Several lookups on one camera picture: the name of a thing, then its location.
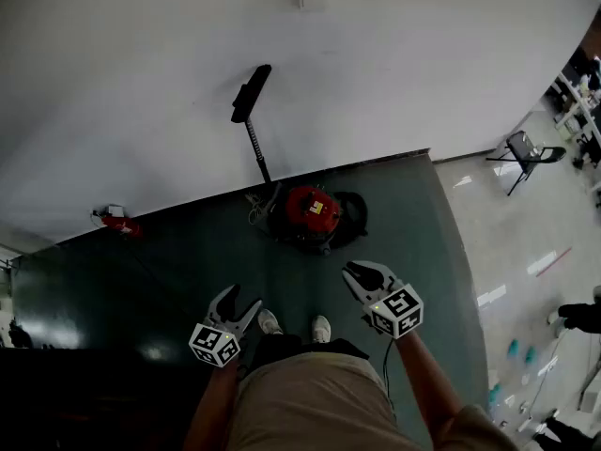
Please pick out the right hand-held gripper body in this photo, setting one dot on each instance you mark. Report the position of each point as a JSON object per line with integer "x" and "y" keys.
{"x": 396, "y": 310}

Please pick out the red vacuum cleaner body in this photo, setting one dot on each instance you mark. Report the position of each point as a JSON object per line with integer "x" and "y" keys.
{"x": 312, "y": 214}

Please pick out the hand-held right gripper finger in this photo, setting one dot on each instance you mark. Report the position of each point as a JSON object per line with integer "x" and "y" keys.
{"x": 375, "y": 267}
{"x": 356, "y": 288}

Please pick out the person's right white shoe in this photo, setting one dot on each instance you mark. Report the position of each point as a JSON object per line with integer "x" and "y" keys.
{"x": 321, "y": 329}

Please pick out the person's left forearm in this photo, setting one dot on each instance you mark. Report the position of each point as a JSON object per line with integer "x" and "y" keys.
{"x": 213, "y": 407}

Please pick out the small white box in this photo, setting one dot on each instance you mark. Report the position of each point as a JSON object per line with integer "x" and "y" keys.
{"x": 112, "y": 210}

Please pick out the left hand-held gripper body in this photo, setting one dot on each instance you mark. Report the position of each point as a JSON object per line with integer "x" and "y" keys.
{"x": 213, "y": 346}

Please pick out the small teal object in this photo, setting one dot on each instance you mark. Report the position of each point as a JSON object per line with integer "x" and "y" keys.
{"x": 514, "y": 347}
{"x": 530, "y": 354}

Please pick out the white office desk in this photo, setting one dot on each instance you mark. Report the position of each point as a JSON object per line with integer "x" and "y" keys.
{"x": 587, "y": 106}

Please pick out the red fire extinguisher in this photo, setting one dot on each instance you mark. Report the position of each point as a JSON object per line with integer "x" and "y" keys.
{"x": 124, "y": 227}

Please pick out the black folding chair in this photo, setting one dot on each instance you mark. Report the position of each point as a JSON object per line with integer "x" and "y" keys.
{"x": 526, "y": 150}

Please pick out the person's right forearm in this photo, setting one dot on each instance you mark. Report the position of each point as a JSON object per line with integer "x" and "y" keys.
{"x": 425, "y": 383}

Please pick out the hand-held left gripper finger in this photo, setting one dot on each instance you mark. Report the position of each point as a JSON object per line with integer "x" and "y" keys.
{"x": 246, "y": 320}
{"x": 217, "y": 306}

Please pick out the black office chair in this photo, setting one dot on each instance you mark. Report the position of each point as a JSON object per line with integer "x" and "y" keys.
{"x": 587, "y": 147}

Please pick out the person's left white shoe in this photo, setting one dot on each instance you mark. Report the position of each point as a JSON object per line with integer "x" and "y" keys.
{"x": 269, "y": 322}

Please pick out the person's white shoe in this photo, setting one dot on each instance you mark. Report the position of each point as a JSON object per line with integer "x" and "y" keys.
{"x": 269, "y": 322}
{"x": 321, "y": 329}

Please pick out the person's beige shirt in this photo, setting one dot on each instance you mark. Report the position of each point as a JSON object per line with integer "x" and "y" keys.
{"x": 310, "y": 407}

